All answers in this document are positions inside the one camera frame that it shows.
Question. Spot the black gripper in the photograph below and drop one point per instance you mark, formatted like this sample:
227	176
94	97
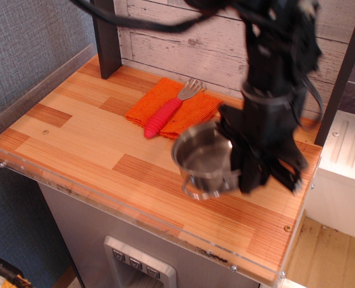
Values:
261	134

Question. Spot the stainless steel pot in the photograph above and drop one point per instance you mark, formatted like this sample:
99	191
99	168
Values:
203	156

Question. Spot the white sink drainboard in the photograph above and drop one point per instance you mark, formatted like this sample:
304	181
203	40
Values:
338	154

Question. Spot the clear acrylic table guard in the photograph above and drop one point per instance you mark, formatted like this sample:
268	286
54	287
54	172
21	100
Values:
249	233

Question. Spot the yellow black object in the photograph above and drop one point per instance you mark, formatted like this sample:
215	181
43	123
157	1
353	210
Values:
13	279

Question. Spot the orange folded cloth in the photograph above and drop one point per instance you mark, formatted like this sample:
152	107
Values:
196	110

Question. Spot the dark right vertical post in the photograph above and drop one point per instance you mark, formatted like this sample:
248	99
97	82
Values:
341	82

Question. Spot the dark left vertical post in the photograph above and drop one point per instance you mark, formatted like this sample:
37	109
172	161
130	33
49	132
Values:
108	47

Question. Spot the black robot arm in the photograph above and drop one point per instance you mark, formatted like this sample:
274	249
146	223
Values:
281	51

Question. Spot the dark vertical post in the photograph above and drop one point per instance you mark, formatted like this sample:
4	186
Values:
341	82
108	47

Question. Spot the fork with pink handle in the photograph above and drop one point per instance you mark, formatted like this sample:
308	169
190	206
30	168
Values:
158	120

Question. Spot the grey cabinet with dispenser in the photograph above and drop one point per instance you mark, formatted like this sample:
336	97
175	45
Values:
110	252

